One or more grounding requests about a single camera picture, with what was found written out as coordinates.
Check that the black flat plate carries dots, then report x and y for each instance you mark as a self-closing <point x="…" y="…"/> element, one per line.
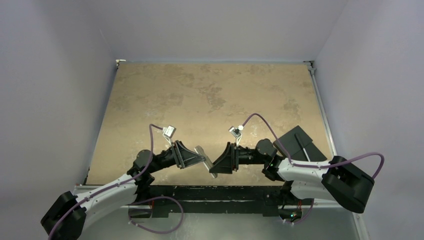
<point x="300" y="146"/>

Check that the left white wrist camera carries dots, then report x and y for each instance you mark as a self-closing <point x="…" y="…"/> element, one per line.
<point x="168" y="132"/>

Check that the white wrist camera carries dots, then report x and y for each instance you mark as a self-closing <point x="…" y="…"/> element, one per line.
<point x="168" y="132"/>
<point x="236" y="132"/>

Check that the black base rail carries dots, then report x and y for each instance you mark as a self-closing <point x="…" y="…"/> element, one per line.
<point x="268" y="201"/>

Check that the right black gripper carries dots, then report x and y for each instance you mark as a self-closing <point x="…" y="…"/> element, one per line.
<point x="234" y="156"/>

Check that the white remote control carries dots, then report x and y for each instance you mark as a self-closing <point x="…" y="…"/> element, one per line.
<point x="207" y="163"/>

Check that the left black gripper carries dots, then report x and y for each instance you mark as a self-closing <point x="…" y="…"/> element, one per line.
<point x="183" y="157"/>

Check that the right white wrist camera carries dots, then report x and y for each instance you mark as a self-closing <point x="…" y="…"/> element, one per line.
<point x="236" y="132"/>

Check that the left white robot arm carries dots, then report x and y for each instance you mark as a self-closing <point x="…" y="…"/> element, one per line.
<point x="71" y="214"/>

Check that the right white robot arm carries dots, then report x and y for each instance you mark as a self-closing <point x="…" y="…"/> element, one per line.
<point x="335" y="180"/>

